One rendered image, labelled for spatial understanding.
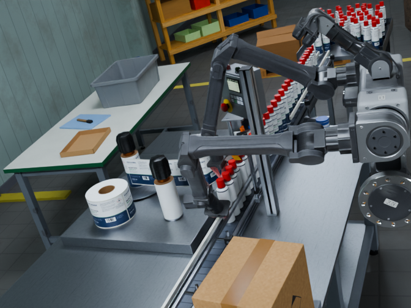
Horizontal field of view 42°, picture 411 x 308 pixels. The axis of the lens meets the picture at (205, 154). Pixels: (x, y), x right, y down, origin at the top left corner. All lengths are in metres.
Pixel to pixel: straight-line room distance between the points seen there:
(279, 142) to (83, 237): 1.25
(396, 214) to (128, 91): 2.78
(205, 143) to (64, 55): 5.18
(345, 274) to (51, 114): 4.18
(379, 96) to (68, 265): 1.52
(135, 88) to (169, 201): 1.94
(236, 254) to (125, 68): 3.27
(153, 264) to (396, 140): 1.18
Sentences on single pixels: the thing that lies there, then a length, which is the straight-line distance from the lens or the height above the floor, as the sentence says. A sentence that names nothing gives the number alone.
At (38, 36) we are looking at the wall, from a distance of 6.31.
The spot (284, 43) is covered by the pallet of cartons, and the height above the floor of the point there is 0.38.
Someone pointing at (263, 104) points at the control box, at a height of 1.32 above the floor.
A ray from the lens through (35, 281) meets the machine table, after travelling 2.46.
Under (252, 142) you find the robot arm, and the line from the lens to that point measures 1.55.
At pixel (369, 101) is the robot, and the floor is 1.53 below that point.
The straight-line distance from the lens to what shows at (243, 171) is 2.39.
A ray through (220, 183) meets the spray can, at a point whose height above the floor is 1.07.
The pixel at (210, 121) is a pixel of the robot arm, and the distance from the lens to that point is 2.17.
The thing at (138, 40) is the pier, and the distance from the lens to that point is 8.08.
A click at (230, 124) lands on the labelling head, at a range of 2.63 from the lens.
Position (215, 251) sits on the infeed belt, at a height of 0.88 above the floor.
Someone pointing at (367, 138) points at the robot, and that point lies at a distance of 1.49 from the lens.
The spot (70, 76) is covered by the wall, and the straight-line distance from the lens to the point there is 6.71.
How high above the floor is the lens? 2.12
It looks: 25 degrees down
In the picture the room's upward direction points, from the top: 14 degrees counter-clockwise
